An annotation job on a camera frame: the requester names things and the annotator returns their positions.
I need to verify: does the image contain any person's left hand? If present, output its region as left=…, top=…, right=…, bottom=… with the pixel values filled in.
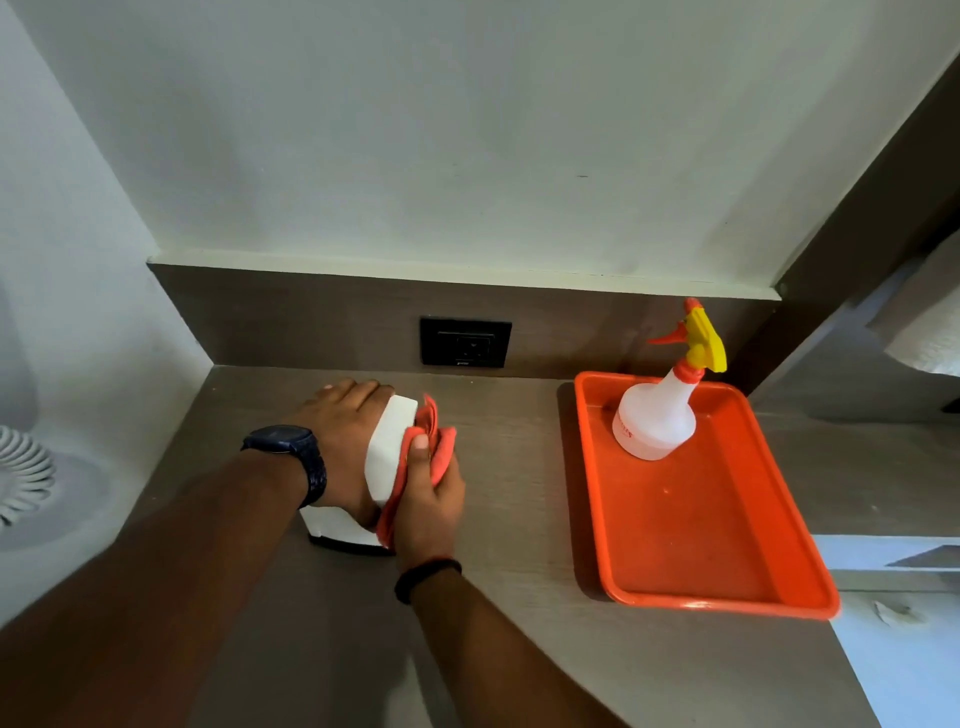
left=281, top=378, right=397, bottom=530

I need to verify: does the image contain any person's right hand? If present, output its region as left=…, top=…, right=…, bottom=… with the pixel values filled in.
left=392, top=433, right=467, bottom=575

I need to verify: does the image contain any white tissue box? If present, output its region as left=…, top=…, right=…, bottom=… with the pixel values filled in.
left=299, top=394, right=420, bottom=558

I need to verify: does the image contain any pink cleaning cloth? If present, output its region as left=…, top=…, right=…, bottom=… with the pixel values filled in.
left=375, top=394, right=458, bottom=550

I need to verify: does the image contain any person's right forearm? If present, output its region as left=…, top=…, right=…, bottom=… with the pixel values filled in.
left=408, top=566, right=631, bottom=728

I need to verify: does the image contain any person's left forearm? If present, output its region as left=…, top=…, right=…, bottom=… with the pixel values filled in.
left=0, top=453, right=309, bottom=728

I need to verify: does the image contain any black wristwatch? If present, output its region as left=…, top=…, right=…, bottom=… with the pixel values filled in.
left=240, top=424, right=329, bottom=510

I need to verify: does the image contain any black wristband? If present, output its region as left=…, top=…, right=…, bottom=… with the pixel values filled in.
left=393, top=557, right=464, bottom=607

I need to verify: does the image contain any white spray bottle yellow nozzle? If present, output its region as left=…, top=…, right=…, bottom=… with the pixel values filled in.
left=611, top=297, right=729, bottom=462

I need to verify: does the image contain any orange plastic tray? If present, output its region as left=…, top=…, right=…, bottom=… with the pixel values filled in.
left=573, top=371, right=842, bottom=622

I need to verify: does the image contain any white paper scrap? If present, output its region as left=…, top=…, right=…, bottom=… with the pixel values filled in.
left=873, top=599, right=928, bottom=628

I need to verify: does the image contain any white hanging towel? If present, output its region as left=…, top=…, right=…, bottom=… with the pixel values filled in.
left=866, top=228, right=960, bottom=379

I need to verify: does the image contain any black wall socket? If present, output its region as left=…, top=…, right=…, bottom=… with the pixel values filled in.
left=419, top=316, right=514, bottom=370

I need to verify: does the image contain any white coiled cable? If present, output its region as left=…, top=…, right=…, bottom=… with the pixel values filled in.
left=0, top=425, right=57, bottom=526

